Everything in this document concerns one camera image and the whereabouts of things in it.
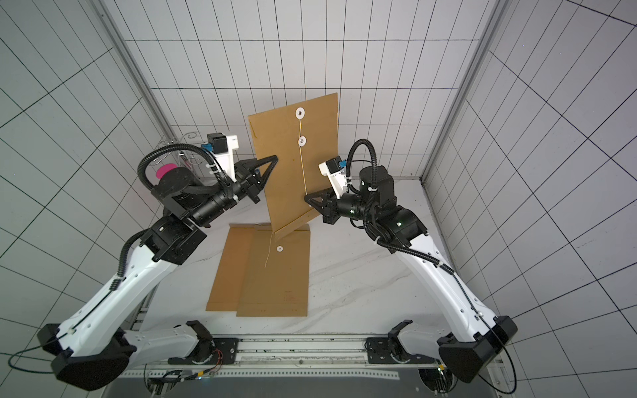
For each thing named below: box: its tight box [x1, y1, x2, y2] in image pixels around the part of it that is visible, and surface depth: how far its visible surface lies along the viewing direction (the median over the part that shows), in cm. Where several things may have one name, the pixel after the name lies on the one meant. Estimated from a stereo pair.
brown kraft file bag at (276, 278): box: [236, 223, 311, 318], surface depth 89 cm
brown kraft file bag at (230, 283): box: [205, 223, 256, 312], surface depth 88 cm
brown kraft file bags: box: [247, 92, 340, 240], surface depth 55 cm
